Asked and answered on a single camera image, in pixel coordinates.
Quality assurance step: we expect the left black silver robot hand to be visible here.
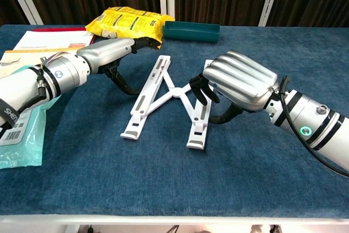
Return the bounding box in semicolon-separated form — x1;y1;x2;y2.
77;36;162;96

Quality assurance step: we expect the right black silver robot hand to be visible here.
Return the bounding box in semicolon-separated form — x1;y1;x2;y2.
189;50;280;124

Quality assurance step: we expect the white folding laptop stand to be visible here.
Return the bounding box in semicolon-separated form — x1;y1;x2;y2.
120;55;216;150

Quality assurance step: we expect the yellow snack bag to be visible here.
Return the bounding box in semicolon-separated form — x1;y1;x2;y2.
85;6;175;49

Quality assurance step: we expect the red folder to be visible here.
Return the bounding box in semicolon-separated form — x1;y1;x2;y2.
31;27;96;44

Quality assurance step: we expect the white printed paper booklet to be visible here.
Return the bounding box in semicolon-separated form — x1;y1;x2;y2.
13;29;95;51

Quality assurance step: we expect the dark green plastic tray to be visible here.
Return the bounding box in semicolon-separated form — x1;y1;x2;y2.
163;20;221;43

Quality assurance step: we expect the beige white paper bag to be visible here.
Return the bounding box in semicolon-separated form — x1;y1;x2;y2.
0;48;80;79

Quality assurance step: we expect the blue plush table cloth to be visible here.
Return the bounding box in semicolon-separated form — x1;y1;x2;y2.
0;24;349;217

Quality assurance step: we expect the teal cleaning cloth pouch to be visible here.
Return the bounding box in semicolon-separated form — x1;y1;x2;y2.
0;95;68;170

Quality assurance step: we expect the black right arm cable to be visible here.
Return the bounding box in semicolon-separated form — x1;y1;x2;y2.
272;75;349;178

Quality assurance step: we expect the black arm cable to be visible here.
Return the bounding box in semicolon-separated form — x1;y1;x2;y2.
16;57;54;115
272;75;349;178

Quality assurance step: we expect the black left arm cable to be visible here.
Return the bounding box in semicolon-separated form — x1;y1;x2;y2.
16;57;54;115

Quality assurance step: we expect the black printed arm strap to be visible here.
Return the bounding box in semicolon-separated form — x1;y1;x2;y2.
0;98;22;136

